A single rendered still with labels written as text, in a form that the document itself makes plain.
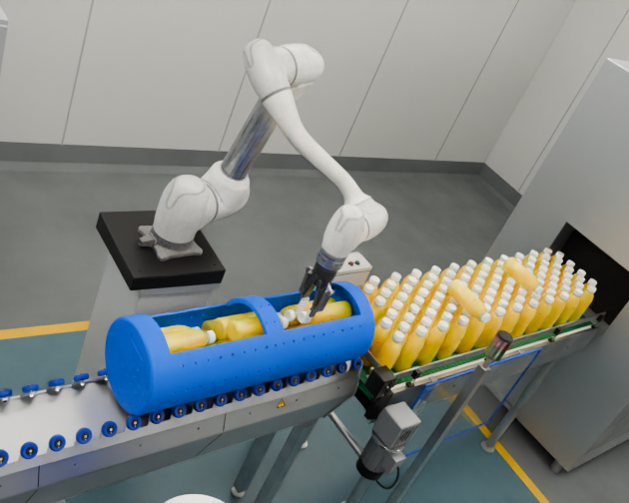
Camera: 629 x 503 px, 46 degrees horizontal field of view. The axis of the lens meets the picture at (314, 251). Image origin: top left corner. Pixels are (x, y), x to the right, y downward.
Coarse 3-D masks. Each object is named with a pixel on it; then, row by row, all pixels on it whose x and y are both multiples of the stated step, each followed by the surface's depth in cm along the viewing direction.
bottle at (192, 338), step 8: (192, 328) 220; (168, 336) 213; (176, 336) 214; (184, 336) 216; (192, 336) 217; (200, 336) 219; (208, 336) 223; (168, 344) 212; (176, 344) 213; (184, 344) 215; (192, 344) 217; (200, 344) 219
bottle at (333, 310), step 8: (328, 304) 254; (336, 304) 256; (344, 304) 258; (320, 312) 250; (328, 312) 252; (336, 312) 254; (344, 312) 257; (312, 320) 249; (320, 320) 250; (328, 320) 253
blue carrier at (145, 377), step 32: (352, 288) 261; (128, 320) 209; (160, 320) 230; (192, 320) 239; (352, 320) 252; (128, 352) 211; (160, 352) 204; (192, 352) 210; (224, 352) 217; (256, 352) 225; (288, 352) 234; (320, 352) 244; (352, 352) 257; (128, 384) 212; (160, 384) 204; (192, 384) 212; (224, 384) 221; (256, 384) 236
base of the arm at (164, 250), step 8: (144, 232) 269; (152, 232) 266; (144, 240) 263; (152, 240) 264; (160, 240) 264; (152, 248) 266; (160, 248) 264; (168, 248) 264; (176, 248) 265; (184, 248) 267; (192, 248) 271; (200, 248) 274; (160, 256) 262; (168, 256) 263; (176, 256) 266
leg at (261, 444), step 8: (256, 440) 309; (264, 440) 305; (256, 448) 310; (264, 448) 309; (248, 456) 314; (256, 456) 310; (248, 464) 315; (256, 464) 314; (240, 472) 320; (248, 472) 316; (240, 480) 321; (248, 480) 320; (232, 488) 327; (240, 488) 321; (240, 496) 325
